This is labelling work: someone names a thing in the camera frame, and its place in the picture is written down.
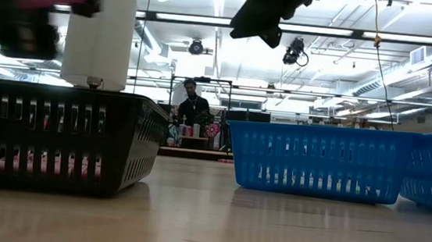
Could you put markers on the black plastic basket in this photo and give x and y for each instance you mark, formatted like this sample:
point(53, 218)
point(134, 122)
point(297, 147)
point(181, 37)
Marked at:
point(65, 94)

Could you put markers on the person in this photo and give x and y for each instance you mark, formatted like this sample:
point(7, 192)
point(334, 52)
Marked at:
point(193, 109)

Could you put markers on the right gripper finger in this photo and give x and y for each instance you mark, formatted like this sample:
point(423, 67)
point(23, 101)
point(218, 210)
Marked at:
point(273, 38)
point(260, 15)

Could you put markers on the silver ceiling duct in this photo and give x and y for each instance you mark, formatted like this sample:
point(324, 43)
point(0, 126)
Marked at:
point(400, 74)

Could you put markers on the pink patterned bag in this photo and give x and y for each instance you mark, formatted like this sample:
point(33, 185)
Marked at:
point(212, 130)

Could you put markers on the pink crayon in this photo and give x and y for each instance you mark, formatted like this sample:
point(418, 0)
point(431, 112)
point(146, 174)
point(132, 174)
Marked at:
point(50, 0)

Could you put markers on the black ceiling camera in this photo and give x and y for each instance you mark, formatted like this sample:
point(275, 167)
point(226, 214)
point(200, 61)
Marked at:
point(294, 51)

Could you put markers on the black overhead beam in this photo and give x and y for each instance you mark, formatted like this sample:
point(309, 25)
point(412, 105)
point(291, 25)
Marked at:
point(404, 33)

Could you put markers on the white cup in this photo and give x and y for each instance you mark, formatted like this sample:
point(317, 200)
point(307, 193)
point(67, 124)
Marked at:
point(196, 130)

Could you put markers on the black round ceiling fixture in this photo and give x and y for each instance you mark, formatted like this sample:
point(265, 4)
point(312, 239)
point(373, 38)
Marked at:
point(196, 46)

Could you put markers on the pink can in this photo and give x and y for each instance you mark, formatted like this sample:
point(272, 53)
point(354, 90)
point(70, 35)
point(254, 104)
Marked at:
point(188, 131)

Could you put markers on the white lamp with wooden base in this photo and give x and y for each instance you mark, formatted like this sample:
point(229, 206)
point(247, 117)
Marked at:
point(97, 40)

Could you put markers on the grey crayon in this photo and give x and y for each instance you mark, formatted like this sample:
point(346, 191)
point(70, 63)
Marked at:
point(273, 178)
point(347, 184)

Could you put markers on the black aluminium table frame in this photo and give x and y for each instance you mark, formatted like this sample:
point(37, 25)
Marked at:
point(193, 153)

